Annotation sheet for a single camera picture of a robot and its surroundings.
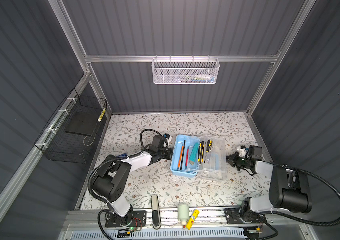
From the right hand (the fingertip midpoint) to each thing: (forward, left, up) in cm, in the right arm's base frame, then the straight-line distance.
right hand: (226, 158), depth 91 cm
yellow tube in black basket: (+13, +72, +26) cm, 78 cm away
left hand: (+3, +33, +2) cm, 33 cm away
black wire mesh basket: (-1, +84, +27) cm, 88 cm away
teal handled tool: (-1, +21, +6) cm, 22 cm away
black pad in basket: (+7, +80, +27) cm, 84 cm away
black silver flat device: (-32, +41, +2) cm, 52 cm away
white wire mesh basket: (+71, +23, +18) cm, 77 cm away
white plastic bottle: (-30, +28, +4) cm, 41 cm away
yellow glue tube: (-30, +22, -1) cm, 38 cm away
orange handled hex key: (+4, +28, -3) cm, 29 cm away
